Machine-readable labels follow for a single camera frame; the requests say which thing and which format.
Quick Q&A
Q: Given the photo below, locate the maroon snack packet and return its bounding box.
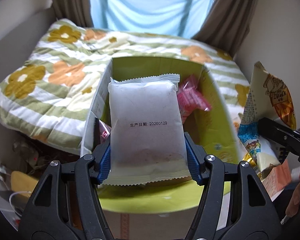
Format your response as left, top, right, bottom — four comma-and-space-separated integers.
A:
93, 118, 111, 150

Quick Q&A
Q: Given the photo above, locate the right brown curtain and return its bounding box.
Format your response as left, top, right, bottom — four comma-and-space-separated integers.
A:
193, 0, 257, 57

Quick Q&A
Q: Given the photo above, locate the blue sheer curtain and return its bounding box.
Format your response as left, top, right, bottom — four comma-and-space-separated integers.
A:
90, 0, 215, 38

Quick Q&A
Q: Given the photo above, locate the person right hand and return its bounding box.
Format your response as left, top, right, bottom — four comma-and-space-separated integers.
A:
286, 173, 300, 217

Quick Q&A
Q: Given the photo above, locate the white snack packet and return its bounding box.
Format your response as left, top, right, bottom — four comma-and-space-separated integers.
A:
104, 74, 190, 186

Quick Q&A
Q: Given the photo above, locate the pink snack packet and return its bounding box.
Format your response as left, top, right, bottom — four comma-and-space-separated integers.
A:
177, 75, 212, 124

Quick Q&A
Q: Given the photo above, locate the left brown curtain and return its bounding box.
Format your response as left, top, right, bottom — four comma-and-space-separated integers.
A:
52, 0, 93, 27

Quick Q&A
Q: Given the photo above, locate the brown curtain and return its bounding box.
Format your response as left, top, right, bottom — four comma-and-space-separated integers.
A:
193, 0, 257, 57
52, 0, 93, 27

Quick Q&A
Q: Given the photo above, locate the cream orange snack bag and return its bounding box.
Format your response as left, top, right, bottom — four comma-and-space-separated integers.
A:
238, 61, 296, 177

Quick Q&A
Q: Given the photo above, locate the green cardboard box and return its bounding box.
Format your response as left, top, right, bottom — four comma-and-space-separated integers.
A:
79, 56, 241, 240

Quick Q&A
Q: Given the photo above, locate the floral striped quilt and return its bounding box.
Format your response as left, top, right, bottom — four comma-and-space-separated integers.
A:
0, 19, 249, 154

